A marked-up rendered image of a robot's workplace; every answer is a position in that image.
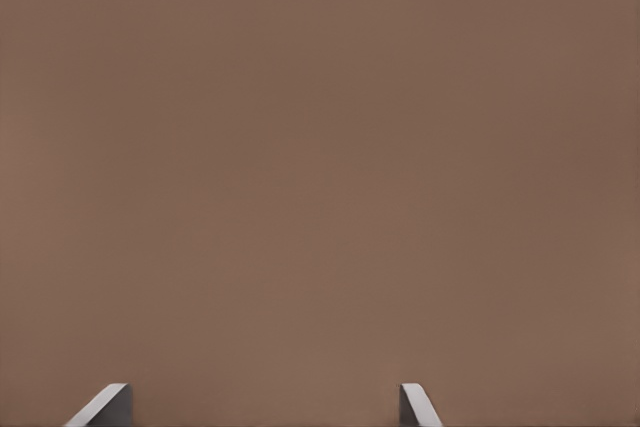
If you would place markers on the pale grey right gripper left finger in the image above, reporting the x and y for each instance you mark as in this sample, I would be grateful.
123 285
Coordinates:
109 409

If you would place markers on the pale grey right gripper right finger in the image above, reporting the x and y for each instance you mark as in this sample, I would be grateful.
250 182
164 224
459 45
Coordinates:
416 409

